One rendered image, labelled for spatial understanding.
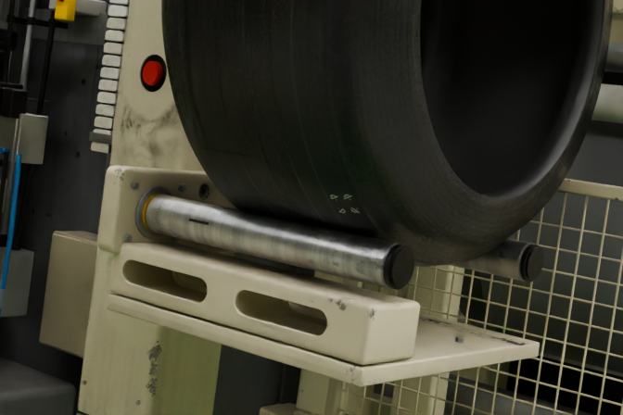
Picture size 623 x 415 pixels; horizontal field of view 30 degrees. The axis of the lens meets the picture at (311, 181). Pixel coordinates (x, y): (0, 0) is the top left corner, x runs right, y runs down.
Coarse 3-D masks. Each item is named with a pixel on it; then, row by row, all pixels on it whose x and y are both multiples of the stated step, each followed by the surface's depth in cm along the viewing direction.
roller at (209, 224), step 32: (160, 224) 130; (192, 224) 127; (224, 224) 124; (256, 224) 122; (288, 224) 120; (256, 256) 123; (288, 256) 119; (320, 256) 116; (352, 256) 114; (384, 256) 112
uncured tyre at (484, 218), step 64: (192, 0) 113; (256, 0) 107; (320, 0) 103; (384, 0) 103; (448, 0) 156; (512, 0) 151; (576, 0) 145; (192, 64) 114; (256, 64) 109; (320, 64) 105; (384, 64) 105; (448, 64) 156; (512, 64) 151; (576, 64) 138; (192, 128) 119; (256, 128) 112; (320, 128) 107; (384, 128) 107; (448, 128) 153; (512, 128) 148; (576, 128) 136; (256, 192) 120; (320, 192) 113; (384, 192) 111; (448, 192) 116; (512, 192) 127; (448, 256) 123
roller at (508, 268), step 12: (492, 252) 136; (504, 252) 135; (516, 252) 134; (528, 252) 134; (540, 252) 136; (456, 264) 140; (468, 264) 138; (480, 264) 137; (492, 264) 136; (504, 264) 135; (516, 264) 134; (528, 264) 134; (540, 264) 136; (504, 276) 136; (516, 276) 135; (528, 276) 134
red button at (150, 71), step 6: (150, 66) 142; (156, 66) 142; (144, 72) 143; (150, 72) 142; (156, 72) 142; (162, 72) 142; (144, 78) 143; (150, 78) 142; (156, 78) 142; (150, 84) 142; (156, 84) 142
